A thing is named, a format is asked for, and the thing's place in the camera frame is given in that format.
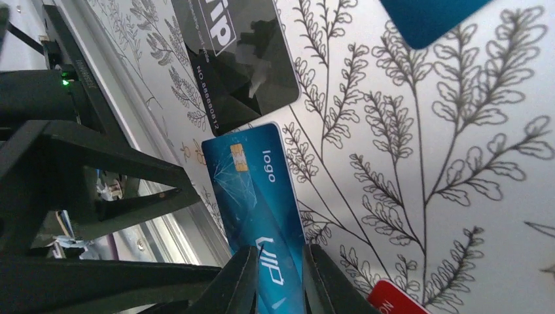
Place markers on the black VIP card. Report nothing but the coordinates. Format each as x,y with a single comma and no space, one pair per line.
239,58

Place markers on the aluminium rail frame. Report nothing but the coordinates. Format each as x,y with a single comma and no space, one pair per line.
132,50

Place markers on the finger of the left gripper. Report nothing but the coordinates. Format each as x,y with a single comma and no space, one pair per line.
58,165
42,285

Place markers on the red VIP card left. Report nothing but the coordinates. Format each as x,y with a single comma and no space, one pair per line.
387,298

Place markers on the blue card upper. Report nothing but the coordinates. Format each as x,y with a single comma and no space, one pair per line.
422,22

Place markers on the blue VIP card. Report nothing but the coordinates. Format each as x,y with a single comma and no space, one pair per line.
257,204

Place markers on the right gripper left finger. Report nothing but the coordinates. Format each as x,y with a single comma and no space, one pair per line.
233,290

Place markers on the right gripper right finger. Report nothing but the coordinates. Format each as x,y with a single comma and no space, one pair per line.
326,288

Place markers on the floral table mat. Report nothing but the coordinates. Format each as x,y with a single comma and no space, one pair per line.
432,168

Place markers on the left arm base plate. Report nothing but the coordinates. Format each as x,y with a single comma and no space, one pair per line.
65,90

